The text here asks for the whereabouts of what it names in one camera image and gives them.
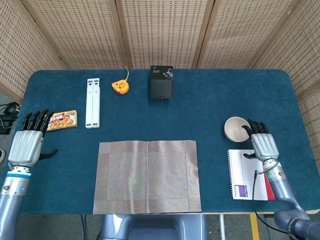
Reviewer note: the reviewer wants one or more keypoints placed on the gray woven placemat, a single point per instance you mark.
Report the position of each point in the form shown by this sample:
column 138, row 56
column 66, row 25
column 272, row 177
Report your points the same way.
column 147, row 175

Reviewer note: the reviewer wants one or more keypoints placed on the white spiral notebook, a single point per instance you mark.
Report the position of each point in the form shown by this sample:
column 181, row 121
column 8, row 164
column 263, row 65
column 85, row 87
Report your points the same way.
column 242, row 175

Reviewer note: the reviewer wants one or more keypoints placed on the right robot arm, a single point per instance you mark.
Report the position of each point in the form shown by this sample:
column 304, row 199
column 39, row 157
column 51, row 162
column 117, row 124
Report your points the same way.
column 282, row 192

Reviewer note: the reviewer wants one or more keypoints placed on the woven folding screen panel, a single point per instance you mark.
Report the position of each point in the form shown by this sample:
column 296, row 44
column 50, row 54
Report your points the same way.
column 82, row 32
column 237, row 32
column 20, row 50
column 162, row 30
column 300, row 50

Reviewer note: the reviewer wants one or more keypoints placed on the blue-gray robot torso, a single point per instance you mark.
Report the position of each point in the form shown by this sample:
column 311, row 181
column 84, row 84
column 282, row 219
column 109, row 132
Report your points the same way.
column 150, row 227

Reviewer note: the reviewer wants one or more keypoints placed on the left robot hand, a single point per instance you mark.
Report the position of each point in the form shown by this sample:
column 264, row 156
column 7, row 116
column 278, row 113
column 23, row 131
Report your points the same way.
column 26, row 147

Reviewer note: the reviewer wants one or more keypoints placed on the white bowl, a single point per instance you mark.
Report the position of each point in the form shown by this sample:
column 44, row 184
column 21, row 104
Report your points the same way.
column 235, row 130

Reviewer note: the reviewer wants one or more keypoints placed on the black cardboard box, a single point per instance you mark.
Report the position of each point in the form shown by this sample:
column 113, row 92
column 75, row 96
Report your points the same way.
column 161, row 87

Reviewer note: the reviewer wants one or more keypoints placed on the white sneaker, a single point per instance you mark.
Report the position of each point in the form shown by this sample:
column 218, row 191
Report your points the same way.
column 1, row 156

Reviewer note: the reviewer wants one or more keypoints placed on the white table leg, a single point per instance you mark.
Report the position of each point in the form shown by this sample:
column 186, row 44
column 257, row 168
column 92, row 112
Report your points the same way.
column 222, row 225

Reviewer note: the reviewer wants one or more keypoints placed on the red hardcover book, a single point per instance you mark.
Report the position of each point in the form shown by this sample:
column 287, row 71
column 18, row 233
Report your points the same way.
column 268, row 190

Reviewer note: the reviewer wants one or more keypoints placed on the white folding stand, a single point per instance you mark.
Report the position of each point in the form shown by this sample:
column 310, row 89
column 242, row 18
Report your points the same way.
column 92, row 105

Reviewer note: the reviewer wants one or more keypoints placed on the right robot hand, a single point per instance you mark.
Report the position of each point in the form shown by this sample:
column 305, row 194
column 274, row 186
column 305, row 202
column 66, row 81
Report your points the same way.
column 265, row 147

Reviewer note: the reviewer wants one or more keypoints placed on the yellow tape measure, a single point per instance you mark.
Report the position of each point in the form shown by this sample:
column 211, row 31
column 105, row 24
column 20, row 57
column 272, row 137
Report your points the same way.
column 120, row 87

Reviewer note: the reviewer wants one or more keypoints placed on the blue table cover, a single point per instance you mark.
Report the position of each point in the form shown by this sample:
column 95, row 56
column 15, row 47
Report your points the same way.
column 200, row 100

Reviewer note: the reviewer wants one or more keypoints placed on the yellow curry roux box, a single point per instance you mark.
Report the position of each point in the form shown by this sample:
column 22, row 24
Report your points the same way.
column 62, row 121

